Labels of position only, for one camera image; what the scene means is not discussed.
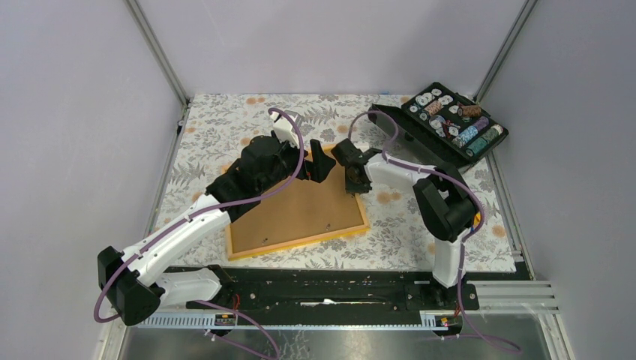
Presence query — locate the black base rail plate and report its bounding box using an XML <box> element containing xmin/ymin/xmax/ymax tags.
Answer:
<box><xmin>166</xmin><ymin>265</ymin><xmax>481</xmax><ymax>326</ymax></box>

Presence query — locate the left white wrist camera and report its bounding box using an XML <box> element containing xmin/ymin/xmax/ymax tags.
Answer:
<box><xmin>269</xmin><ymin>112</ymin><xmax>299</xmax><ymax>148</ymax></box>

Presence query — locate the brown poker chip stack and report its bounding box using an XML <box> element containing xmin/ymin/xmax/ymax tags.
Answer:
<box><xmin>457</xmin><ymin>105</ymin><xmax>482</xmax><ymax>118</ymax></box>

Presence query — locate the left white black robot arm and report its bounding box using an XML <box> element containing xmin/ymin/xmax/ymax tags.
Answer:
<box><xmin>94</xmin><ymin>135</ymin><xmax>336</xmax><ymax>326</ymax></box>

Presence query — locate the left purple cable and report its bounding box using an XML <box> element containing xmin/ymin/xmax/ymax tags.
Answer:
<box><xmin>93</xmin><ymin>107</ymin><xmax>307</xmax><ymax>360</ymax></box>

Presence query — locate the floral patterned table mat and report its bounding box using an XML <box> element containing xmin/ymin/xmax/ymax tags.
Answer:
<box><xmin>152</xmin><ymin>94</ymin><xmax>515</xmax><ymax>272</ymax></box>

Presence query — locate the black poker chip case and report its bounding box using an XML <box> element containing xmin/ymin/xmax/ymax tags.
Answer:
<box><xmin>368</xmin><ymin>82</ymin><xmax>509</xmax><ymax>174</ymax></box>

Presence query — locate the purple poker chip stack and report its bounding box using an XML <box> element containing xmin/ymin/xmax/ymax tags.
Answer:
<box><xmin>471</xmin><ymin>116</ymin><xmax>490</xmax><ymax>134</ymax></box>

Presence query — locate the orange picture frame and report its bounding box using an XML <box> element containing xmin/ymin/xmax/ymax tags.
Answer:
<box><xmin>220</xmin><ymin>145</ymin><xmax>372</xmax><ymax>263</ymax></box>

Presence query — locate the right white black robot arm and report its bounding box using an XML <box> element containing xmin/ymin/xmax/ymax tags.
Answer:
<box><xmin>331</xmin><ymin>139</ymin><xmax>479</xmax><ymax>309</ymax></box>

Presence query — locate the blue yellow toy car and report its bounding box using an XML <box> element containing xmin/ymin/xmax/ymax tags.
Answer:
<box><xmin>471</xmin><ymin>213</ymin><xmax>482</xmax><ymax>232</ymax></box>

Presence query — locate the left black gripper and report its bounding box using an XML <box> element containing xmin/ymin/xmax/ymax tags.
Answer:
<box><xmin>258</xmin><ymin>132</ymin><xmax>335</xmax><ymax>193</ymax></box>

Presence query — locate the teal poker chip stack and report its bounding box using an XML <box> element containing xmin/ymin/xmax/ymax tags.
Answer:
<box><xmin>466</xmin><ymin>124</ymin><xmax>503</xmax><ymax>158</ymax></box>

